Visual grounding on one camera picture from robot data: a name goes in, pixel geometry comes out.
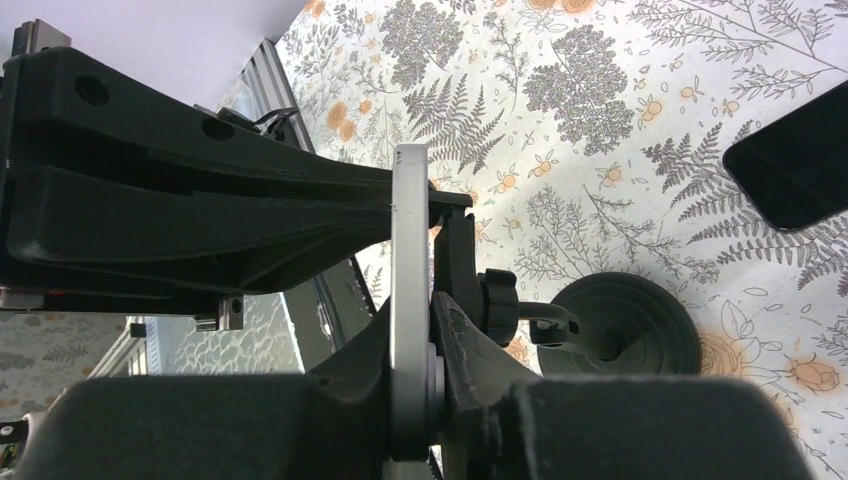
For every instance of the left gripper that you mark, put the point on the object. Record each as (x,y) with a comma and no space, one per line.
(199,268)

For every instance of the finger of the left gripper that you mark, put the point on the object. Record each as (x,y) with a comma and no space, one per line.
(232,152)

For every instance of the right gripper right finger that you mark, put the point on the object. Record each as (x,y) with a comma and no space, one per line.
(503,421)

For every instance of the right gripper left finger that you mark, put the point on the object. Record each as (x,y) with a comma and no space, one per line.
(329,423)

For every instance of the black phone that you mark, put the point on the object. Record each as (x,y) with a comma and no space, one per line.
(794,170)
(417,384)

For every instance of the black round-base stand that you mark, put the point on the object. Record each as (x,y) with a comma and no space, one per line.
(603,323)

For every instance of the aluminium frame profile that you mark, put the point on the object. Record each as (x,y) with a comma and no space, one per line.
(260,100)

